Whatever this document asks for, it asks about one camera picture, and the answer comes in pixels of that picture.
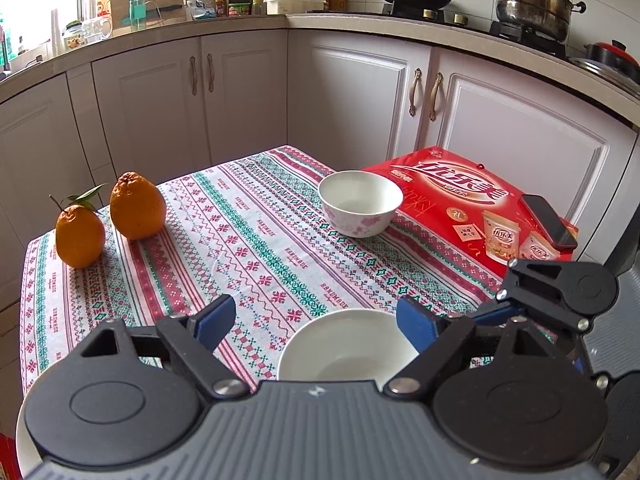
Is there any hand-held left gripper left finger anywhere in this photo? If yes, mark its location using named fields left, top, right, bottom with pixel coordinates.
left=79, top=294, right=250, bottom=402

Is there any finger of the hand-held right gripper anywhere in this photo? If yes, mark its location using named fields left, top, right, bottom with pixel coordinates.
left=565, top=334, right=609, bottom=389
left=470, top=258, right=592, bottom=334

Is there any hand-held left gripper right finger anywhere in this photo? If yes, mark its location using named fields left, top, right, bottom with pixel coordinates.
left=384, top=295, right=577, bottom=402

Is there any plain white bowl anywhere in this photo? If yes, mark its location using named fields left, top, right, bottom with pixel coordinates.
left=277, top=309, right=422, bottom=384

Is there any white bowl with pink flowers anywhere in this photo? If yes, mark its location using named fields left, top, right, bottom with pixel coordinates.
left=318, top=170, right=404, bottom=239

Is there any white plate with fruit print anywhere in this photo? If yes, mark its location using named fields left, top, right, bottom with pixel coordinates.
left=15, top=407, right=47, bottom=480

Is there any patterned red green tablecloth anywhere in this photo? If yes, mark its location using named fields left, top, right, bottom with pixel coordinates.
left=20, top=145, right=557, bottom=397

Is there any black smartphone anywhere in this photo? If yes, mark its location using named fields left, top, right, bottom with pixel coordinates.
left=518, top=193, right=579, bottom=251

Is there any orange without leaves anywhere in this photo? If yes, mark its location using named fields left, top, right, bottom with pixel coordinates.
left=109, top=171, right=167, bottom=241

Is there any red carton with cup print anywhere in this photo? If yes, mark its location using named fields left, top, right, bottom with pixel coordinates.
left=362, top=146, right=580, bottom=282

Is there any orange with green leaves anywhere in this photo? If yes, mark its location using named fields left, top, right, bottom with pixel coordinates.
left=49, top=183, right=109, bottom=269

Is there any white cabinet door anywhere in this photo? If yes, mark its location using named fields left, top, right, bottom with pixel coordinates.
left=294, top=30, right=434, bottom=172
left=0, top=74, right=97, bottom=312
left=429, top=52, right=640, bottom=223
left=200, top=30, right=290, bottom=167
left=92, top=49, right=204, bottom=187

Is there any pot with red lid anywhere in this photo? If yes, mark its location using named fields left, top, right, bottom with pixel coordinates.
left=582, top=40, right=640, bottom=81

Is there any gas stove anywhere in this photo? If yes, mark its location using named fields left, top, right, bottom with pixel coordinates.
left=389, top=5, right=569, bottom=59

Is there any kitchen countertop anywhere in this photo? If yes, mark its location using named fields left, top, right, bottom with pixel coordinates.
left=0, top=10, right=640, bottom=128

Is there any steel steamer pot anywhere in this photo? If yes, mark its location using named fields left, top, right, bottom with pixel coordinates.
left=484, top=0, right=587, bottom=44

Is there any clear glass mug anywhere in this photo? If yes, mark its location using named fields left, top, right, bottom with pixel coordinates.
left=82, top=16, right=114, bottom=44

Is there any glass jar with green lid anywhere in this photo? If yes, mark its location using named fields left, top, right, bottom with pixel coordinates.
left=62, top=21, right=85, bottom=51

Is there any green water bottle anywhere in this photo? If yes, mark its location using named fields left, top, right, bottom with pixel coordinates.
left=128, top=0, right=148, bottom=31

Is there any white rectangular container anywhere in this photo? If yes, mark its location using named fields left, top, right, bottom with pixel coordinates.
left=264, top=0, right=326, bottom=15

